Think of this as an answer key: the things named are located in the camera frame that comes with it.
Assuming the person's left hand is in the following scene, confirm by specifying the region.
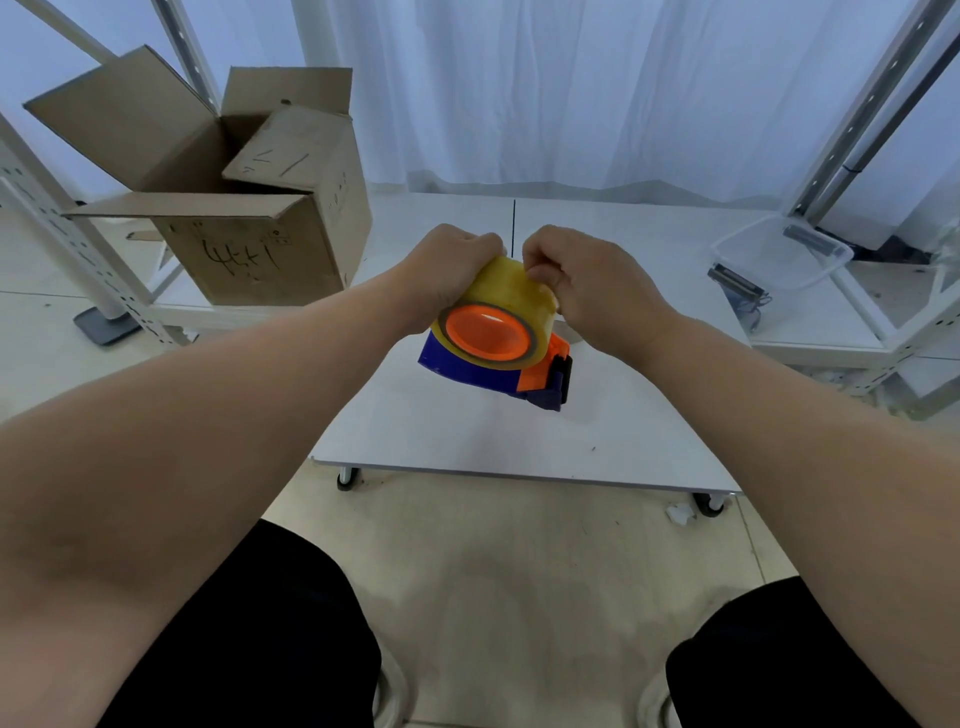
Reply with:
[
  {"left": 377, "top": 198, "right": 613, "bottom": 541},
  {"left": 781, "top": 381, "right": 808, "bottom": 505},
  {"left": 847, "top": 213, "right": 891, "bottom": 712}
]
[{"left": 389, "top": 223, "right": 507, "bottom": 336}]

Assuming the person's right hand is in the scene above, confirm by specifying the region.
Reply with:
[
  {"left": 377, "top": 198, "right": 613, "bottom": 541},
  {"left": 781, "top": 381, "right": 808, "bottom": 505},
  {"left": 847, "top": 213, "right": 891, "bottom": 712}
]
[{"left": 522, "top": 225, "right": 682, "bottom": 354}]

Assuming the yellowish packing tape roll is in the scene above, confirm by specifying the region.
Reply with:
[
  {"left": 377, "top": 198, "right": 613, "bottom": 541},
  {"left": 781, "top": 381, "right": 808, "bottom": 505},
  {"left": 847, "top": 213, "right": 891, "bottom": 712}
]
[{"left": 431, "top": 255, "right": 561, "bottom": 371}]

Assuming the blue orange tape dispenser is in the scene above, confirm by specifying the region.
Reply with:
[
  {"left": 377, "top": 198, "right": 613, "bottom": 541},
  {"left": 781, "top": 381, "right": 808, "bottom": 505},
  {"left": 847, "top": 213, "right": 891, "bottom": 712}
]
[{"left": 418, "top": 328, "right": 574, "bottom": 413}]

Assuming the person's right forearm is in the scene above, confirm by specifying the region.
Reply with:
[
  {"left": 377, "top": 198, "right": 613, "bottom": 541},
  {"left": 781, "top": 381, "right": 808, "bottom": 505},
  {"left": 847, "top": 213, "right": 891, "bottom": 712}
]
[{"left": 637, "top": 313, "right": 960, "bottom": 728}]

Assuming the person's left forearm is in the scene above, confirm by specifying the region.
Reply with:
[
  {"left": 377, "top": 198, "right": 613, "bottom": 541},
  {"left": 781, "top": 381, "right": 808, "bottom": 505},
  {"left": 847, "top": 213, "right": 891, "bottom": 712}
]
[{"left": 0, "top": 270, "right": 421, "bottom": 728}]

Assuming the white low rolling table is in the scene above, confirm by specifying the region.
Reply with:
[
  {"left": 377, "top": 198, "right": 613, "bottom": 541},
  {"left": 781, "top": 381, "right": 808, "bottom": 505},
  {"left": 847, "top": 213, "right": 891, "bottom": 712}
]
[{"left": 150, "top": 192, "right": 759, "bottom": 519}]

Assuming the white curtain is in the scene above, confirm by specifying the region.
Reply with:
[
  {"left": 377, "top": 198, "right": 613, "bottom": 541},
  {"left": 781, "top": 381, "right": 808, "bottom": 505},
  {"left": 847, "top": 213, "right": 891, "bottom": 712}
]
[{"left": 0, "top": 0, "right": 960, "bottom": 234}]

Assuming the small grey electronic device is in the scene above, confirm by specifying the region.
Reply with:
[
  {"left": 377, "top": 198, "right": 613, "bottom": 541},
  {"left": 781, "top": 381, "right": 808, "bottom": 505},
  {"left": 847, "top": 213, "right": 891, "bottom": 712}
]
[{"left": 708, "top": 263, "right": 772, "bottom": 333}]

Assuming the clear plastic container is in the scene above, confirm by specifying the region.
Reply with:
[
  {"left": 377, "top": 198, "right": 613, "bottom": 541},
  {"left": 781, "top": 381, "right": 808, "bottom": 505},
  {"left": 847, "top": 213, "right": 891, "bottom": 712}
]
[{"left": 710, "top": 215, "right": 855, "bottom": 292}]

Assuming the open brown cardboard box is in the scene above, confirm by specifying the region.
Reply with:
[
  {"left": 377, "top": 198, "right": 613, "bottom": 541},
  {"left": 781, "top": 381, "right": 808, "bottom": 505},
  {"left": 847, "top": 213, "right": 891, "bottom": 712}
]
[{"left": 24, "top": 45, "right": 374, "bottom": 307}]

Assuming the person's right shoe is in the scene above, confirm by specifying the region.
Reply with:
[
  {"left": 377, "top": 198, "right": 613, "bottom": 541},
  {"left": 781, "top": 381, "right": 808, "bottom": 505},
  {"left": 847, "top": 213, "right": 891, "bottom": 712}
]
[{"left": 637, "top": 669, "right": 682, "bottom": 728}]

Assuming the person's shoe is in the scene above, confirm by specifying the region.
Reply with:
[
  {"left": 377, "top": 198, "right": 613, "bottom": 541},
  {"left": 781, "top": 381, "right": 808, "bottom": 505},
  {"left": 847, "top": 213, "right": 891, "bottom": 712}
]
[
  {"left": 637, "top": 669, "right": 682, "bottom": 728},
  {"left": 372, "top": 646, "right": 412, "bottom": 728}
]

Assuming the person's left shoe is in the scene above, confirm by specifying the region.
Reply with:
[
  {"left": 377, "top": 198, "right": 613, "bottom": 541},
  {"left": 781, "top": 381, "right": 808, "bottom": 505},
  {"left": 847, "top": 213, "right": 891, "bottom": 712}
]
[{"left": 372, "top": 646, "right": 412, "bottom": 728}]

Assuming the person's left leg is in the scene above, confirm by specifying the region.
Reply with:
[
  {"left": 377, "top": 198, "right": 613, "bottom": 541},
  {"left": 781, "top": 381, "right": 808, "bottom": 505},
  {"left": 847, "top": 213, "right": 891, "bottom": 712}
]
[{"left": 97, "top": 519, "right": 383, "bottom": 728}]

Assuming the person's leg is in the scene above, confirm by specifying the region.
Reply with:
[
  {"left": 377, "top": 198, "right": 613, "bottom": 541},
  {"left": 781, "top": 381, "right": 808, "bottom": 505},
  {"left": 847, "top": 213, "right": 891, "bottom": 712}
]
[
  {"left": 666, "top": 576, "right": 922, "bottom": 728},
  {"left": 97, "top": 519, "right": 383, "bottom": 728}
]

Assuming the person's right leg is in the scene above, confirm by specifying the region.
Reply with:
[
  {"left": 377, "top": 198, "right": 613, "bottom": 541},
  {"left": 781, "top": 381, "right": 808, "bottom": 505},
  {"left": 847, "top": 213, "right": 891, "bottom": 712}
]
[{"left": 666, "top": 576, "right": 922, "bottom": 728}]

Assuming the white perforated metal frame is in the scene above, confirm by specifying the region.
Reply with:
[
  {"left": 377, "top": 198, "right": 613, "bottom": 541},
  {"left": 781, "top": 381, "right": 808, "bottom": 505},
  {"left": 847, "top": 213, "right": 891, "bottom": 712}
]
[
  {"left": 750, "top": 0, "right": 960, "bottom": 410},
  {"left": 0, "top": 0, "right": 226, "bottom": 348}
]

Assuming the grey base plate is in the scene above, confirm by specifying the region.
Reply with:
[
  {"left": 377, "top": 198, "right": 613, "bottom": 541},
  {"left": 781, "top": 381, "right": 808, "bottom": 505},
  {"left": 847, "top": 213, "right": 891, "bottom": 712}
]
[{"left": 73, "top": 306, "right": 144, "bottom": 348}]

